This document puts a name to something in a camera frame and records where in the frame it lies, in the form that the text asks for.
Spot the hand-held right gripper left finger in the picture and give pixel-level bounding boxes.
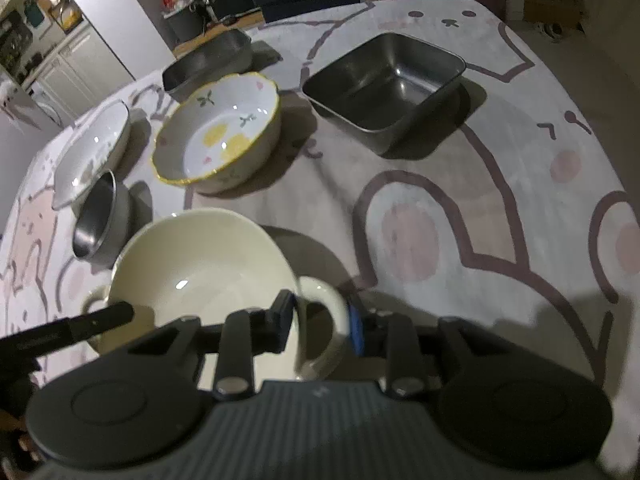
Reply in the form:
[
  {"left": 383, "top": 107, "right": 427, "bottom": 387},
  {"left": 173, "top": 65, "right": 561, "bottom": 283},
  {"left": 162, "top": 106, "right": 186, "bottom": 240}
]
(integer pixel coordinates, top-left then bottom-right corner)
[{"left": 127, "top": 289, "right": 298, "bottom": 401}]

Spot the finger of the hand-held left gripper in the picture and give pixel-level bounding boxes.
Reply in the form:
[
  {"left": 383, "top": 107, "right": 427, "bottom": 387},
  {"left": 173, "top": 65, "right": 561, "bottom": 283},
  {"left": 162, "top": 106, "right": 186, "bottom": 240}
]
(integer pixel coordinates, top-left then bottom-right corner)
[{"left": 0, "top": 301, "right": 135, "bottom": 362}]

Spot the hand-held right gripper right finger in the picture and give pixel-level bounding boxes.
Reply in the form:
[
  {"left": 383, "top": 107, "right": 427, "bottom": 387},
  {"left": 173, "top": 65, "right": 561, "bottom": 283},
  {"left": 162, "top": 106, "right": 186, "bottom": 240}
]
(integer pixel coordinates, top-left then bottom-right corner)
[{"left": 345, "top": 300, "right": 501, "bottom": 402}]

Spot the round steel bowl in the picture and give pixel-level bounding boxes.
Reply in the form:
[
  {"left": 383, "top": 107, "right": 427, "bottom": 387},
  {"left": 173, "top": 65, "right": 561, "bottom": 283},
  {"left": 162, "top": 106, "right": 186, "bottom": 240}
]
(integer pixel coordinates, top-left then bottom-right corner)
[{"left": 71, "top": 170, "right": 133, "bottom": 268}]

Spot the cream ceramic bowl with handles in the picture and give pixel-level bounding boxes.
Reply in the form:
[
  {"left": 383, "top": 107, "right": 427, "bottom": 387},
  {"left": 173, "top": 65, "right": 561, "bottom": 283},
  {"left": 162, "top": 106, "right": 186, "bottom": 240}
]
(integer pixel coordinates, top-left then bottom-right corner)
[{"left": 80, "top": 210, "right": 351, "bottom": 383}]

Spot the white speckled ceramic bowl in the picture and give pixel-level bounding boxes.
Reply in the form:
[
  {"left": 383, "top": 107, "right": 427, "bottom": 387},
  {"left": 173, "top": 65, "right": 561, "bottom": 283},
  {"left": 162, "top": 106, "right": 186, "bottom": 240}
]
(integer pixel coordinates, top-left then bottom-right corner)
[{"left": 52, "top": 100, "right": 132, "bottom": 211}]

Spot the yellow-rimmed floral bowl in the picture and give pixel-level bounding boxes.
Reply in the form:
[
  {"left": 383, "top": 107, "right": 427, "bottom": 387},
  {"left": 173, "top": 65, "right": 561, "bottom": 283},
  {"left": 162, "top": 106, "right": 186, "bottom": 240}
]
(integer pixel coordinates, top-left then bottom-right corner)
[{"left": 151, "top": 72, "right": 282, "bottom": 195}]

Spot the large square steel container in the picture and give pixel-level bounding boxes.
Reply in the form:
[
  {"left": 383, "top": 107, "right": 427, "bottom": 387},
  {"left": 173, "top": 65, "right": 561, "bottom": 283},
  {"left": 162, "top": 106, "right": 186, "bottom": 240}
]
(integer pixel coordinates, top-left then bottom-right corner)
[{"left": 301, "top": 32, "right": 467, "bottom": 157}]

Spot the small rectangular steel container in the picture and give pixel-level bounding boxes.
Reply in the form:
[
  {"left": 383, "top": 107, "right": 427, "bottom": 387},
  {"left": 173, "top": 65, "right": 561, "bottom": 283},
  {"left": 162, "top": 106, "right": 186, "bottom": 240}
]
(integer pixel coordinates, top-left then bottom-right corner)
[{"left": 162, "top": 29, "right": 252, "bottom": 103}]

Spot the person's left hand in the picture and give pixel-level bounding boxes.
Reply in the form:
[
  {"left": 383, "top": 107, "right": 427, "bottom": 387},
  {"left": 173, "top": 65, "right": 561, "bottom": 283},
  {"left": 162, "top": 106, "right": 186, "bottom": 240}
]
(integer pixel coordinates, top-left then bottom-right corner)
[{"left": 0, "top": 407, "right": 36, "bottom": 466}]

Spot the bear printed blanket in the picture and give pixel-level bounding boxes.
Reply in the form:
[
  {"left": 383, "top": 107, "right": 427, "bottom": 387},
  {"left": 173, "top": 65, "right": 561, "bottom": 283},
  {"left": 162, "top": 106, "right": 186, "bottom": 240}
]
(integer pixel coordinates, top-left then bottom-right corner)
[{"left": 0, "top": 0, "right": 640, "bottom": 411}]

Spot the white kitchen cabinet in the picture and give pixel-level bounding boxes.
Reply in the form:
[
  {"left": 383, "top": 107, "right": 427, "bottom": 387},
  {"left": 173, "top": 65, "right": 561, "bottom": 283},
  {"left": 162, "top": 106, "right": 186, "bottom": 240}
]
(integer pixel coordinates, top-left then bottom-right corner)
[{"left": 32, "top": 25, "right": 136, "bottom": 126}]

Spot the low wooden drawer cabinet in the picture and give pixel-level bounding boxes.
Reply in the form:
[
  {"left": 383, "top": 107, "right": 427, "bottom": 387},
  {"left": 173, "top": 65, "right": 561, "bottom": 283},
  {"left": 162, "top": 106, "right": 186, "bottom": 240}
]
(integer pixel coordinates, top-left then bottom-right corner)
[{"left": 172, "top": 15, "right": 266, "bottom": 58}]

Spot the grey bin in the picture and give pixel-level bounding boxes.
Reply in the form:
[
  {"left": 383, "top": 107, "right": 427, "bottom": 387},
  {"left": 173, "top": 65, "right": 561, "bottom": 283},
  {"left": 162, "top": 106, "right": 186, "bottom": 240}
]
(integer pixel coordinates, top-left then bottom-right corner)
[{"left": 165, "top": 7, "right": 206, "bottom": 43}]

